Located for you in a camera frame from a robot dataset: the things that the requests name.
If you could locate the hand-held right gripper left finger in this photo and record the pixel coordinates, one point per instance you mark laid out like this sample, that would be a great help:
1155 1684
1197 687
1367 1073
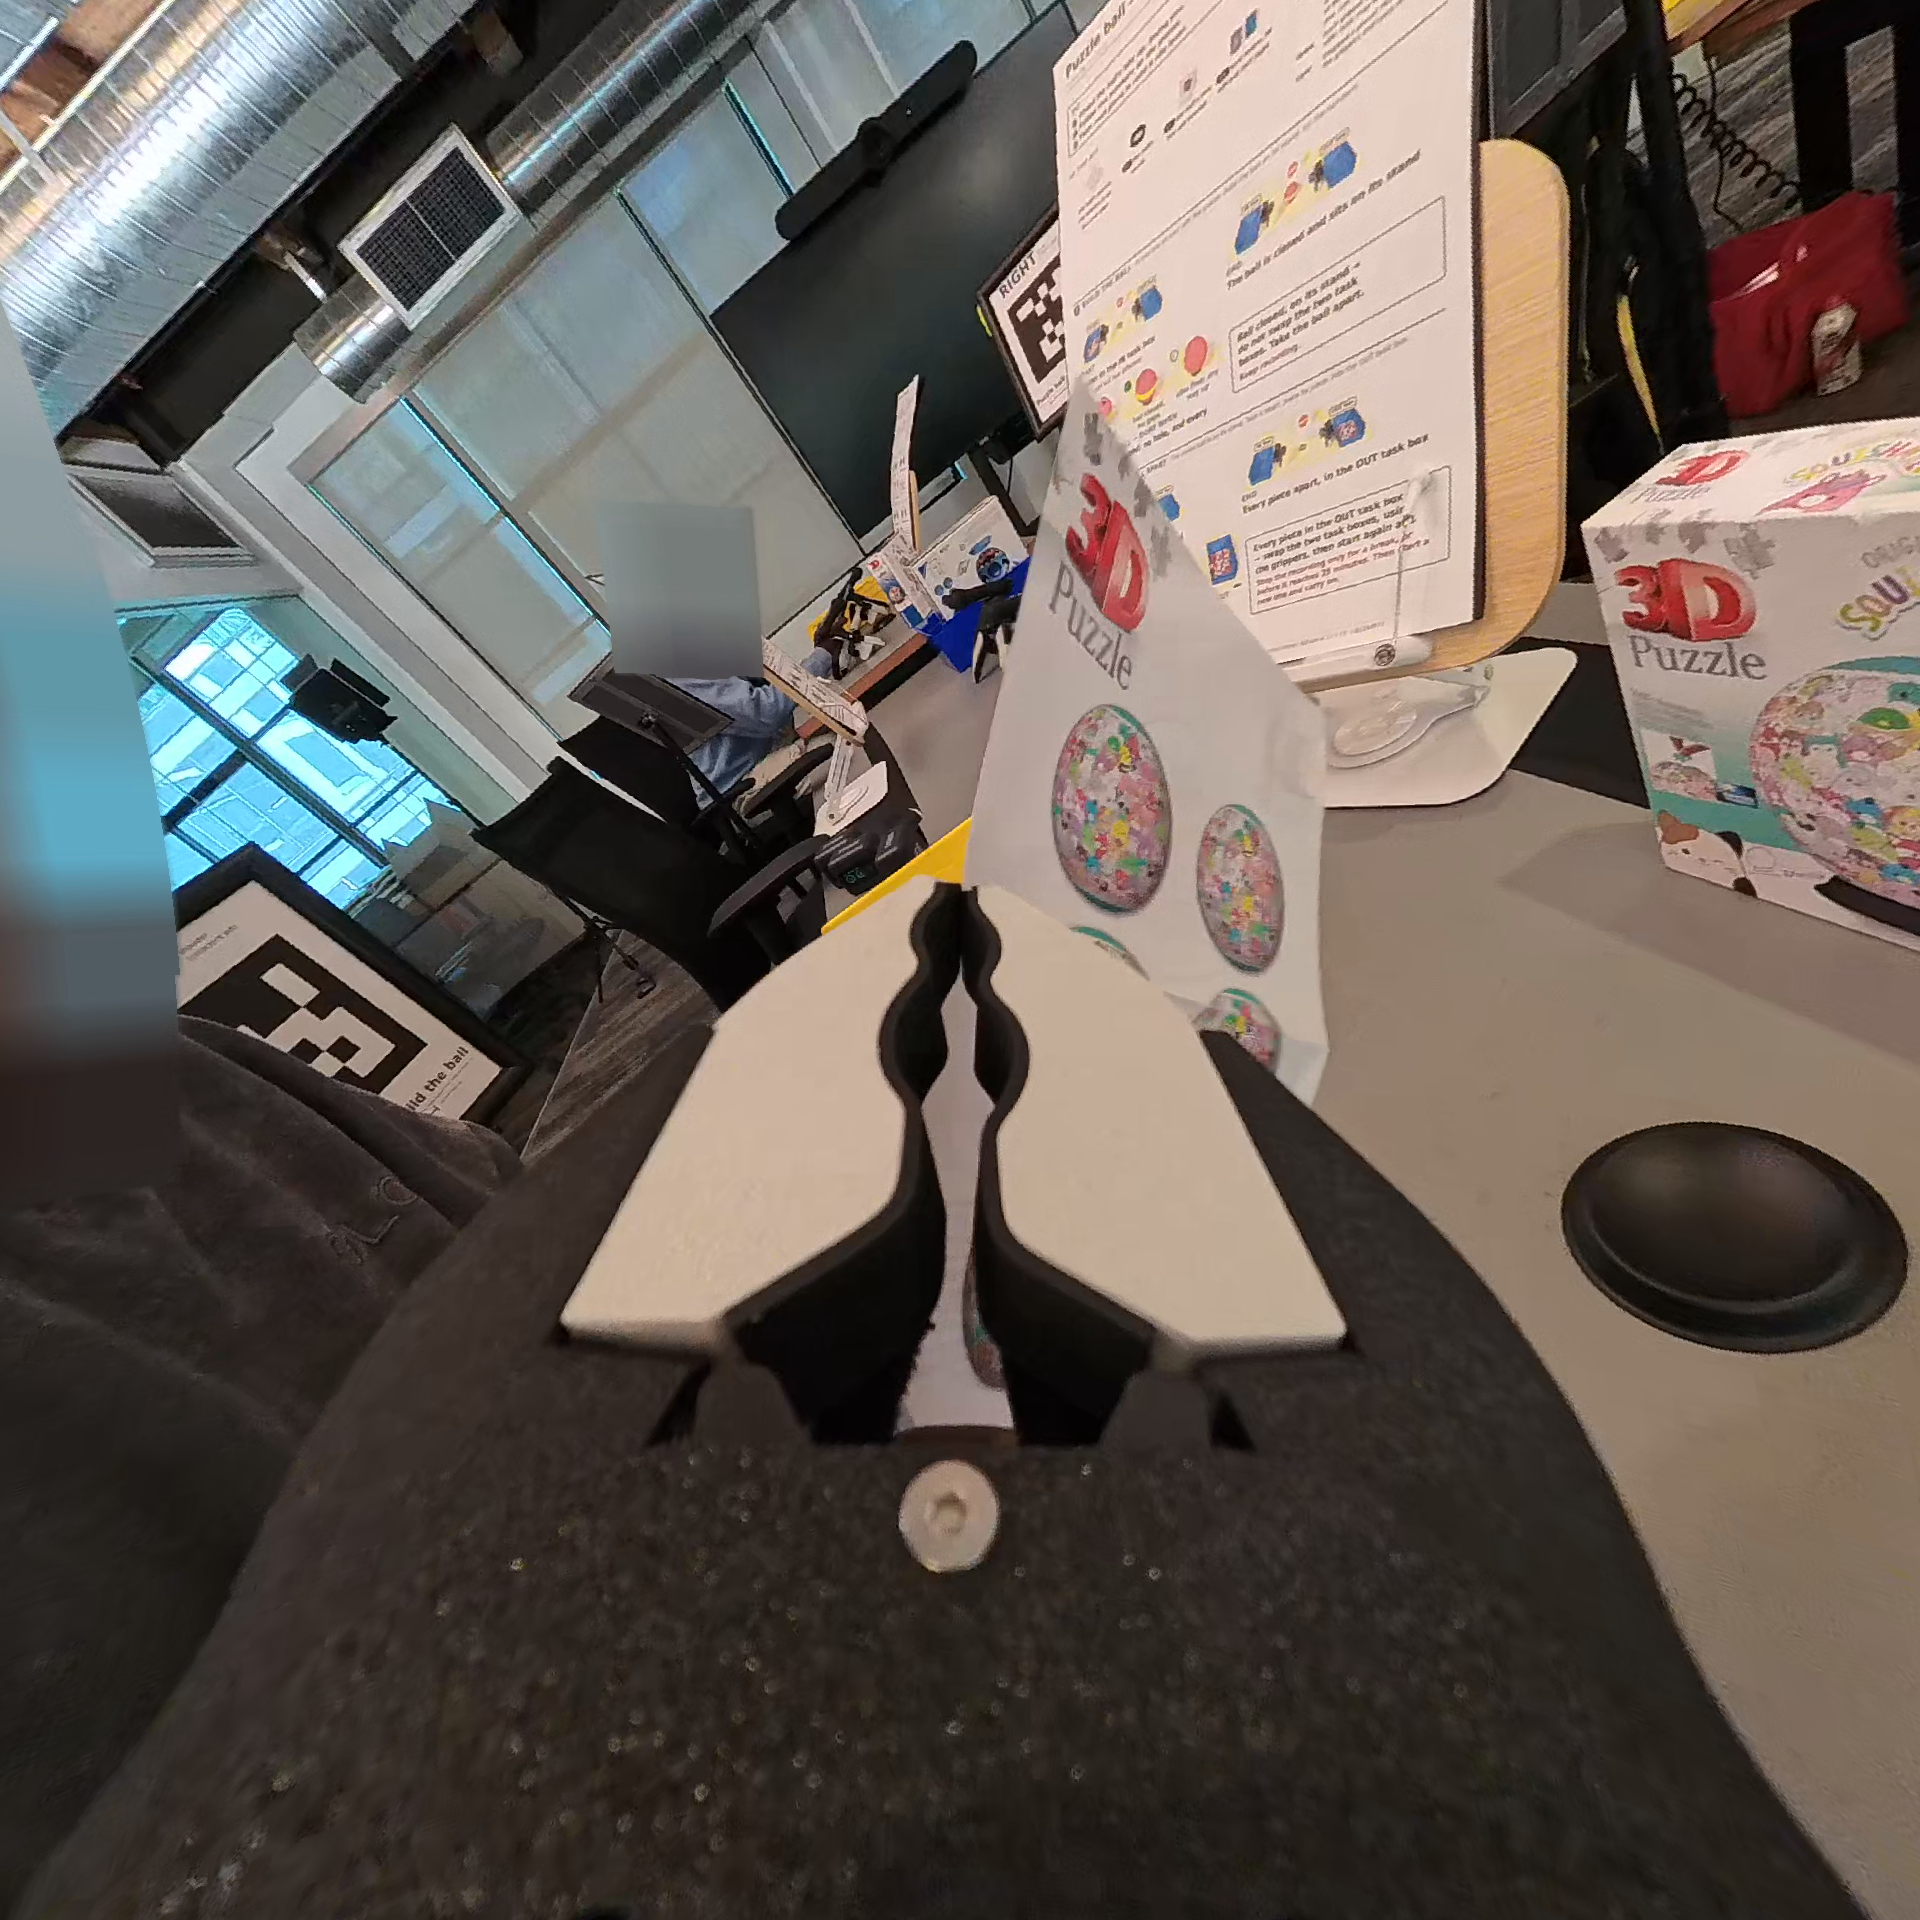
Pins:
750 1171

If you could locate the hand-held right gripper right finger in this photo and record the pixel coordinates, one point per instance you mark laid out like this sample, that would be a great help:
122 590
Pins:
1155 1171

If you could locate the yellow plastic bin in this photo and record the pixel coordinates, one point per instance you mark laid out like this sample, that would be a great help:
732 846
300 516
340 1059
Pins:
901 884

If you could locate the white printed instruction leaflet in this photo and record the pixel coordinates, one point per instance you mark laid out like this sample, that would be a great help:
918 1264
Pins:
1141 704

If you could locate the small puzzle box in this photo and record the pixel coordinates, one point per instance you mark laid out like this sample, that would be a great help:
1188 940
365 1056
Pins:
960 555

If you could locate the colourful puzzle ball box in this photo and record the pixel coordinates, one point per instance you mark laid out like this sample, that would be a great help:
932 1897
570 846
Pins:
1694 720

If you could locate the black office chair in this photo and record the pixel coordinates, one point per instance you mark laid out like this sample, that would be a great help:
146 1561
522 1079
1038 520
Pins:
645 855

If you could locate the framed marker sign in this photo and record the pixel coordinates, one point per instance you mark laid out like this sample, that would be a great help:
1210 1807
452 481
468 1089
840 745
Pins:
330 1003

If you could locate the black round stand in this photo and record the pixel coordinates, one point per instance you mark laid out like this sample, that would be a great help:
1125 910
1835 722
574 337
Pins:
1724 1230

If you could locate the person's dark grey garment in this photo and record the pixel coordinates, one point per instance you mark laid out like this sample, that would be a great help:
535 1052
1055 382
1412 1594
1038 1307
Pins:
150 1348

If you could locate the black white marker tag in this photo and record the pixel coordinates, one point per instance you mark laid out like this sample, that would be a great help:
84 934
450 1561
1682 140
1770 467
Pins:
1037 322

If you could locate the white air vent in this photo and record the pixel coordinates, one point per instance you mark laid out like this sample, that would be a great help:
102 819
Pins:
429 225

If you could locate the black soundbar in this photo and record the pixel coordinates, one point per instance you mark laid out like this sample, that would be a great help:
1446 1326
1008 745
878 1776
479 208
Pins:
869 143

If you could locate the red bag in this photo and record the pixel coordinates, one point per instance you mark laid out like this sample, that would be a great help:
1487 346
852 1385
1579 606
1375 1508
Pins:
1787 315

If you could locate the drink can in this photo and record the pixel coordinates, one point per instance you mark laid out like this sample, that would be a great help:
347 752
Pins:
1839 353

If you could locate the black wall screen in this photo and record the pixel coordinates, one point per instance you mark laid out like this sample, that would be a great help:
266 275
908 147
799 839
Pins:
885 330

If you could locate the silver spiral duct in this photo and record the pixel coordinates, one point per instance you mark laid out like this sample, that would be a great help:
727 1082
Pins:
226 120

